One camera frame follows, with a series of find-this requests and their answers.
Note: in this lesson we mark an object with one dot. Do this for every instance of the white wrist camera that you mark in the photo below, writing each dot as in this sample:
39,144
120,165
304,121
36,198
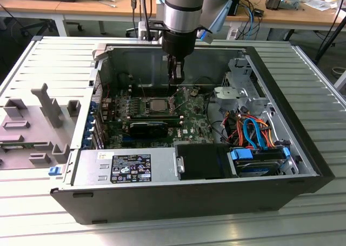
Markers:
143,29
206,38

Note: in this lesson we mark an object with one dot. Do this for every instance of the grey parts rack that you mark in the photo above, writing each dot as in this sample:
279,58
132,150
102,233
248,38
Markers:
32,127

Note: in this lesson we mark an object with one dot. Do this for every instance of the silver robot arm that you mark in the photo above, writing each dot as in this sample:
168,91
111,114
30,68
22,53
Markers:
183,13

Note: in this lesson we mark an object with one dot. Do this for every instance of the silver power supply unit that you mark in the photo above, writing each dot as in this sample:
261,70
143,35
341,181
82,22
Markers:
89,173

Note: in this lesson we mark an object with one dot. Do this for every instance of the white power strip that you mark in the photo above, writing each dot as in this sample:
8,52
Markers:
232,34

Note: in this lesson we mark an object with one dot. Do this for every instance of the black plastic shroud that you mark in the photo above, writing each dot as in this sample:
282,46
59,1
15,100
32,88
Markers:
202,162

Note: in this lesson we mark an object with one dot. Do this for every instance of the wooden office desk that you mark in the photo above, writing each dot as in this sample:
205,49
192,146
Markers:
81,6
297,16

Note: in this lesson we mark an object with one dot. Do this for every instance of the black case fan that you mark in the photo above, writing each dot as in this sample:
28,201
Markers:
124,79

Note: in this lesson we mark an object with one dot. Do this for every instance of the green RAM stick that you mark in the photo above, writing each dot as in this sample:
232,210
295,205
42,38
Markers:
154,119
13,146

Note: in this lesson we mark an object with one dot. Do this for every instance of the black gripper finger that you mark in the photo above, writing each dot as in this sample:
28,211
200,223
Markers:
170,70

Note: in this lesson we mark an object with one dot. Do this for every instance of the silver CPU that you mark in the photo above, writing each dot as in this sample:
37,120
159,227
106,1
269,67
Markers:
159,106

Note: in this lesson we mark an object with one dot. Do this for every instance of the black office chair base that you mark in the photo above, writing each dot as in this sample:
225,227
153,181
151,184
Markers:
35,27

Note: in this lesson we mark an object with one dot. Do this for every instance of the black box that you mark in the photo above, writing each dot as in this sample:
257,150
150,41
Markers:
235,2

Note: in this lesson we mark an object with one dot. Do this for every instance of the grey desktop device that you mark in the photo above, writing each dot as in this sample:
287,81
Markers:
283,2

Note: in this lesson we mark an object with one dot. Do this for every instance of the metal drive cage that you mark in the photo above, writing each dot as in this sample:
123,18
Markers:
229,93

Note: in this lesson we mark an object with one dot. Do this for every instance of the hard disk in blue carrier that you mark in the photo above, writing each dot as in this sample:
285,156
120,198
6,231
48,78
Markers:
242,155

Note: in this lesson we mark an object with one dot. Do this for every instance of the black tripod leg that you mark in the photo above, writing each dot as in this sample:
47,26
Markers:
329,40

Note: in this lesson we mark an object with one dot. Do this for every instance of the green motherboard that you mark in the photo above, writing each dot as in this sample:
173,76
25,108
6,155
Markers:
194,119

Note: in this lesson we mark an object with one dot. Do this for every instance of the black graphics card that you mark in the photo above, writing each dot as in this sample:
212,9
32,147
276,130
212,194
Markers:
148,131

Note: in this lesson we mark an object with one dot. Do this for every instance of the CPU socket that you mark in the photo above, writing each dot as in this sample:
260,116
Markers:
147,105

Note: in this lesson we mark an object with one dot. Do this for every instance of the pale blue teach pendant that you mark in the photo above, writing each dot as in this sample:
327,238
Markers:
224,13

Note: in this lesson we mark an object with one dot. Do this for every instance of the black PC case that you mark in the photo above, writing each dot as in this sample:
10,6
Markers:
175,202

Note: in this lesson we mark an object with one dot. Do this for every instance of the white paper sheets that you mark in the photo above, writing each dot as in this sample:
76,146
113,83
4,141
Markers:
320,4

